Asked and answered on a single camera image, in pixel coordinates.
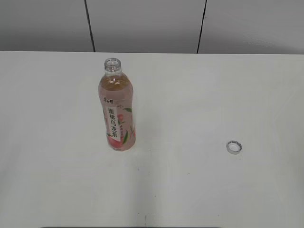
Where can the white bottle cap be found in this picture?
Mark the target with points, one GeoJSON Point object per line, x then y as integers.
{"type": "Point", "coordinates": [234, 147]}

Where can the pink oolong tea bottle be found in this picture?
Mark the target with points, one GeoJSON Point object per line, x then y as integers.
{"type": "Point", "coordinates": [115, 92]}

